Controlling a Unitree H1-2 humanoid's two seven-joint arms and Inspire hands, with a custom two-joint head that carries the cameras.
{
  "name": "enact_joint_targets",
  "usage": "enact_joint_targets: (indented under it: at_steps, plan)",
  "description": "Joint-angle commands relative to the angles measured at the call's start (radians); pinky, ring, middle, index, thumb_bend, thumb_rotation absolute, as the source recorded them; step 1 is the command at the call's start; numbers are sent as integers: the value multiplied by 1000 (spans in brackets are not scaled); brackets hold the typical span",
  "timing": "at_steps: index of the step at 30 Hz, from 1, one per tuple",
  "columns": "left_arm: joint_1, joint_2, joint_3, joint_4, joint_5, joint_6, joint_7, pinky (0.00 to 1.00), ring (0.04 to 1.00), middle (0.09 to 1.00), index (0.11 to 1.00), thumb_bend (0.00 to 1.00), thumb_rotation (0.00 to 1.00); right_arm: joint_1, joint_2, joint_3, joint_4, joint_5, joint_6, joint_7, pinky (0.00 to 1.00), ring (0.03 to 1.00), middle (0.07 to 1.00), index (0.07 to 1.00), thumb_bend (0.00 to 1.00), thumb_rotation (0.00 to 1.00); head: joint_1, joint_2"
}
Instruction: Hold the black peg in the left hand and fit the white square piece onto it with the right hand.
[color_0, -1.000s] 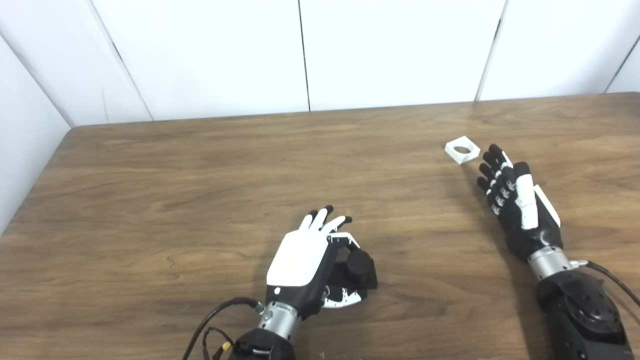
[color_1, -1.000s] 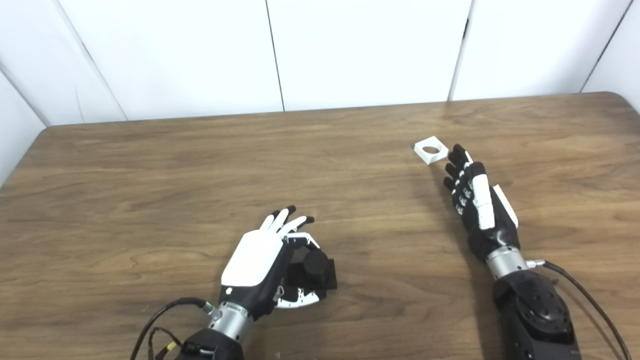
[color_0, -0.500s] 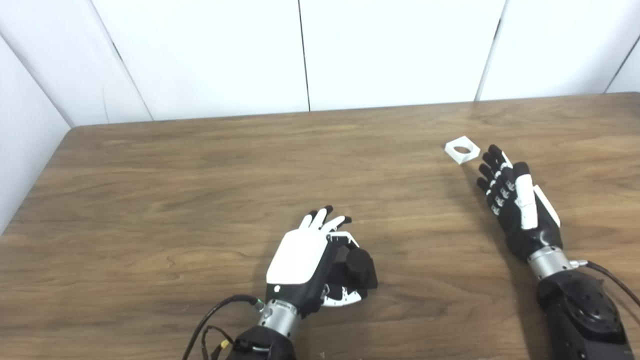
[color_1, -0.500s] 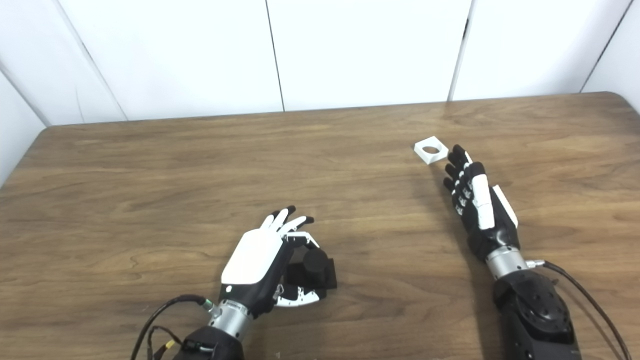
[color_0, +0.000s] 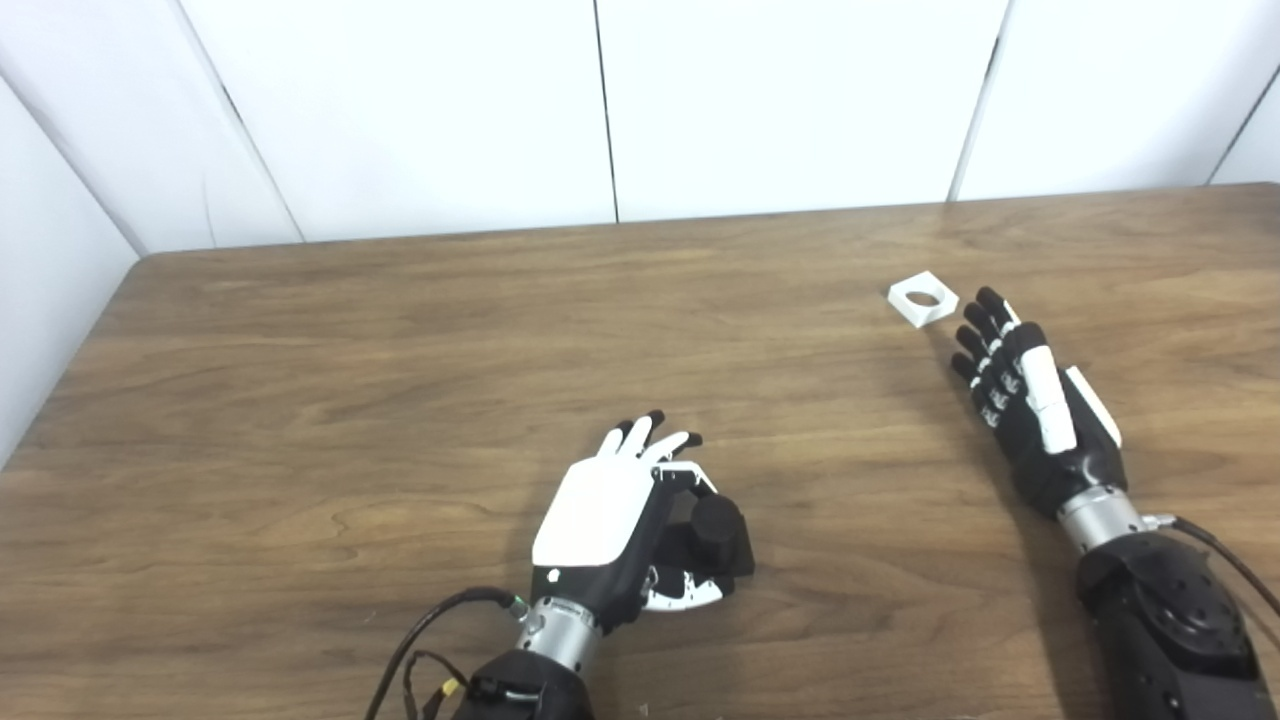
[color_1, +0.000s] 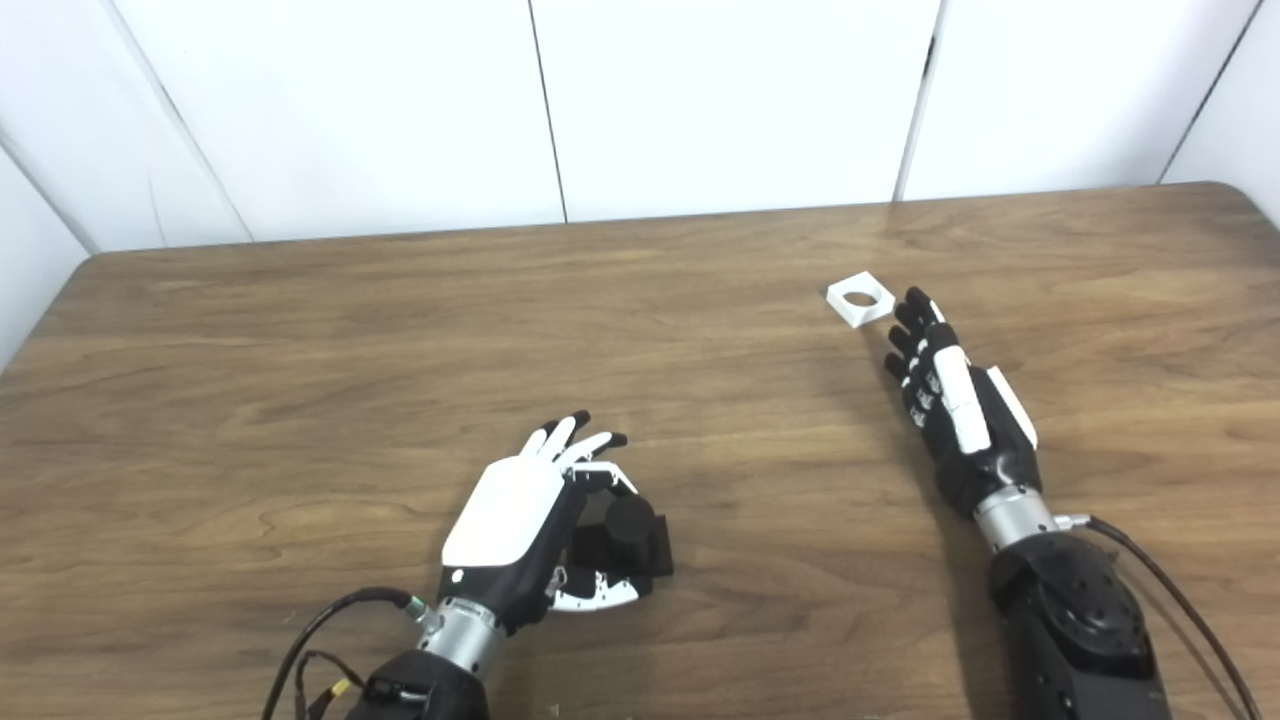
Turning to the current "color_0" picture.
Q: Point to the black peg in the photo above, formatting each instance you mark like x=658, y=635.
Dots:
x=715, y=530

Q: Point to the white and black left hand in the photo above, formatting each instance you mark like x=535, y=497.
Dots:
x=595, y=520

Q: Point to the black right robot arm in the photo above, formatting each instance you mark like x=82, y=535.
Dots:
x=1160, y=630

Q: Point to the white and black right hand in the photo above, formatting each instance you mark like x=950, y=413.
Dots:
x=1050, y=410

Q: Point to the white square piece with hole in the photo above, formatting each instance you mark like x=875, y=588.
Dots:
x=935, y=312

